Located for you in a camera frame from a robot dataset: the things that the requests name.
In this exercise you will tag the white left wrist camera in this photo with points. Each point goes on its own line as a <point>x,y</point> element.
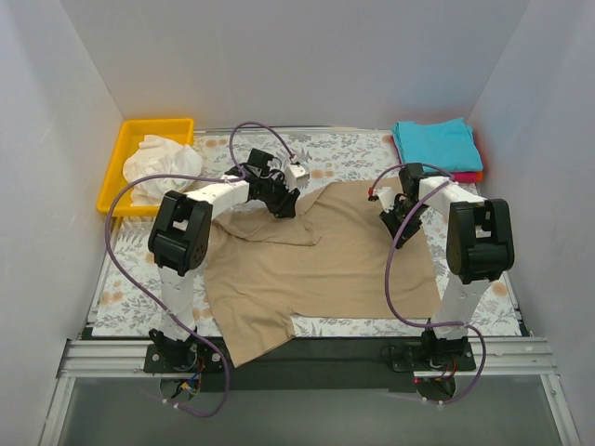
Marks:
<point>296,176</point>

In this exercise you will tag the beige t shirt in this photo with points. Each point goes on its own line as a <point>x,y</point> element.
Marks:
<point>332,260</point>

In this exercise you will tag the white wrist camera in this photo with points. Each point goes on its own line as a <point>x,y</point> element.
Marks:
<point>385,196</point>
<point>296,176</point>

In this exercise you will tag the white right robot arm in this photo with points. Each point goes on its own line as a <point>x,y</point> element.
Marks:
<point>479,249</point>

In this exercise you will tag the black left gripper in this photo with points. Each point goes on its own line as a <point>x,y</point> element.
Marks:
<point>279,199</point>

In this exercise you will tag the folded turquoise t shirt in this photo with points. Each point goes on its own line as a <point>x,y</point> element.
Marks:
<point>445,145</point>

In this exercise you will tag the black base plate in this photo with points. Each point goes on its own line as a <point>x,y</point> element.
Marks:
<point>344,363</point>

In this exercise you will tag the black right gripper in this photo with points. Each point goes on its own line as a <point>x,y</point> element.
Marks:
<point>399,216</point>

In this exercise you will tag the folded magenta t shirt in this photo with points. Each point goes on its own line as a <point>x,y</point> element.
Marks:
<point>462,177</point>

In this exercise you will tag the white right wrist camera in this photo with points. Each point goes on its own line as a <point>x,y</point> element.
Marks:
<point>385,196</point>

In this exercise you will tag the aluminium frame rail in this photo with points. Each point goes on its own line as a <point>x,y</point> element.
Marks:
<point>312,391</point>

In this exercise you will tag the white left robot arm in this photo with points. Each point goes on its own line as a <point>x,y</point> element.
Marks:
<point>180,236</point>

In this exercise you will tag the floral patterned table mat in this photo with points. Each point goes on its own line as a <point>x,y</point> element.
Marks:
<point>121,310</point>

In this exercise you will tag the white crumpled t shirt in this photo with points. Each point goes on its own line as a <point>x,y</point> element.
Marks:
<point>155,156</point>

